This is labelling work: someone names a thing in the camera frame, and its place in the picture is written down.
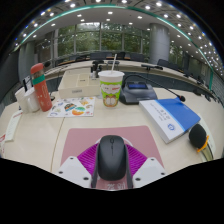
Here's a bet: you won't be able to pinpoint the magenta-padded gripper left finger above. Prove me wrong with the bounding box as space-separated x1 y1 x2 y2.
56 142 101 190

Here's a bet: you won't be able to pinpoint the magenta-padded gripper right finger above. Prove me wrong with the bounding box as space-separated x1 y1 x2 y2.
124 143 168 190

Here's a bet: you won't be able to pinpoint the black computer mouse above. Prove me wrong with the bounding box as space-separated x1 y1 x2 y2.
95 134 128 182

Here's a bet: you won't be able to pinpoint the pink printed mouse pad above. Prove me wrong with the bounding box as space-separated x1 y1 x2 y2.
60 125 165 192

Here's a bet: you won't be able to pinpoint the blue and white book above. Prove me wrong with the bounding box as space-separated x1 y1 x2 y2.
138 97 202 144

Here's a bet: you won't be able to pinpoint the black handheld microphone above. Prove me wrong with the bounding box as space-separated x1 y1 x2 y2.
188 123 214 163

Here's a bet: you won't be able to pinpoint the colourful sticker sheet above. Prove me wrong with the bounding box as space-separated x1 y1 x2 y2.
46 96 96 119

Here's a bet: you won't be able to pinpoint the white paper booklet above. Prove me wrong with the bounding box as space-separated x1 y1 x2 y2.
4 109 24 142

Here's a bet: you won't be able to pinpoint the red and white leaflet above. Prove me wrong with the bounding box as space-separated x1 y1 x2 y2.
0 133 6 157

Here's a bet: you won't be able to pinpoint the white lidded mug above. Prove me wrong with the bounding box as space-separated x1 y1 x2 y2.
23 87 41 113

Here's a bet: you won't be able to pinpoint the cream cardboard box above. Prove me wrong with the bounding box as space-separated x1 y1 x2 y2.
57 72 102 100

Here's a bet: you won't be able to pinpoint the red bottle with green band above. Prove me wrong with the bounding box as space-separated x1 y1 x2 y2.
30 62 53 113

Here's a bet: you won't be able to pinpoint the printed drink cup with straw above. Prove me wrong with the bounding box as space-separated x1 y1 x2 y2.
97 53 125 108

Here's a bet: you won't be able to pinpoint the white paper cup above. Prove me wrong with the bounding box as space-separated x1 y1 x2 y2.
14 87 29 114

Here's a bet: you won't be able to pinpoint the dark office chairs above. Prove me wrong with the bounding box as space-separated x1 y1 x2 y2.
58 49 214 101

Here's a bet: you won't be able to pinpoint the ceiling lights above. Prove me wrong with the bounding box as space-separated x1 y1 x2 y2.
13 0 224 78

